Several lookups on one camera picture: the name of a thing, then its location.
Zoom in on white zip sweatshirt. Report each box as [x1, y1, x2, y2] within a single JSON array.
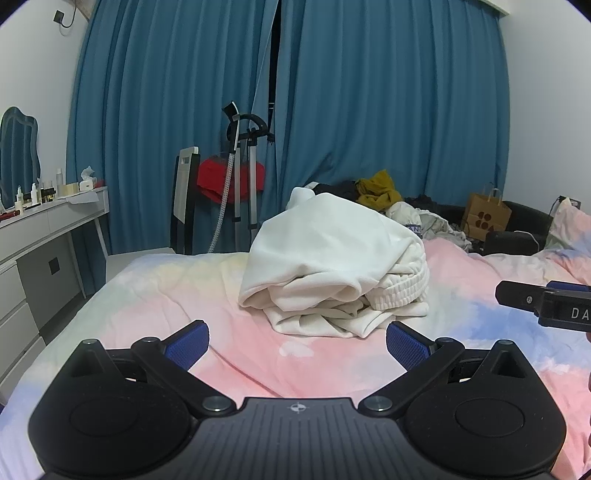
[[238, 187, 430, 339]]

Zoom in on grey white crumpled clothes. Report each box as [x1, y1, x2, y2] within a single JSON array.
[[385, 201, 472, 251]]

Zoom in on pastel tie-dye duvet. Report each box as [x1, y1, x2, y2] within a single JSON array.
[[1, 240, 590, 479]]

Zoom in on pastel pillow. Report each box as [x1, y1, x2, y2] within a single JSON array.
[[545, 197, 591, 257]]

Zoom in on black sofa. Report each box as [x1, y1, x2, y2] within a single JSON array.
[[434, 199, 554, 257]]

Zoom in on brown paper shopping bag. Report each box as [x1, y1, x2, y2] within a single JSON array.
[[461, 187, 512, 241]]

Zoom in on black and white chair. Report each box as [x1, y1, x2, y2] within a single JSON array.
[[170, 146, 200, 255]]

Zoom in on mustard yellow garment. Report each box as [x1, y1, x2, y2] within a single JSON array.
[[356, 170, 403, 212]]

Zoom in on white dressing table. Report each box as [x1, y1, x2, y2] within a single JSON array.
[[1, 187, 109, 404]]

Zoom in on black garment on pile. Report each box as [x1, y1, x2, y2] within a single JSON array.
[[307, 180, 360, 202]]

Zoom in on red garment on stand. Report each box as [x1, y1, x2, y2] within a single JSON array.
[[197, 156, 249, 204]]

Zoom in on tissue box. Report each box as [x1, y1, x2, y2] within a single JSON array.
[[79, 166, 97, 192]]

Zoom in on wavy blue framed mirror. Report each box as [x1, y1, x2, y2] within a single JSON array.
[[1, 106, 41, 209]]

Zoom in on garment steamer stand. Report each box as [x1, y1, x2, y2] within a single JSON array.
[[207, 102, 274, 253]]

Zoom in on blue curtain right panel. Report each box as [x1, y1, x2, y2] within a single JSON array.
[[262, 1, 510, 217]]

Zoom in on blue curtain panel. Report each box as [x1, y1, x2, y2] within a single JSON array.
[[262, 1, 510, 217], [66, 0, 282, 256]]

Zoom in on blue curtain left panel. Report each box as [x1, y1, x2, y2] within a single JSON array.
[[66, 0, 282, 256]]

